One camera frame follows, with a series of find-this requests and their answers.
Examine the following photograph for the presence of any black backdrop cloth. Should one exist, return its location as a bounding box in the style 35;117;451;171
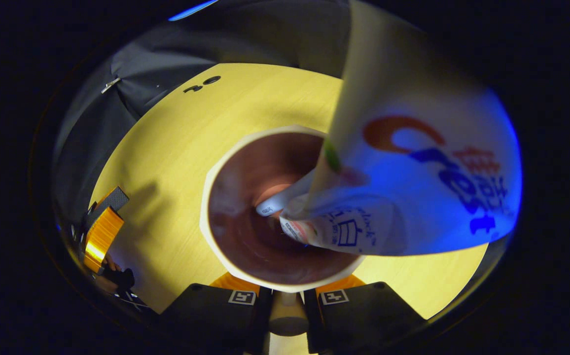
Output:
52;0;352;232

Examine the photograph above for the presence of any white toothpaste tube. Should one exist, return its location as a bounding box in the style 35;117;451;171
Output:
280;0;522;257

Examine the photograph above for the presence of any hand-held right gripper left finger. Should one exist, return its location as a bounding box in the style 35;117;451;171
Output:
159;272;272;355

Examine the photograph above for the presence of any beige cup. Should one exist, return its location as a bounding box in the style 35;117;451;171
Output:
200;125;364;341

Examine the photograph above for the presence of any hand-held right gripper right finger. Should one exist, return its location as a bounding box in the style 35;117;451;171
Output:
304;274;427;355

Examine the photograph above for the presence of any white toothbrush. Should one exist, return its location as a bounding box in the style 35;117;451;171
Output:
256;170;315;217

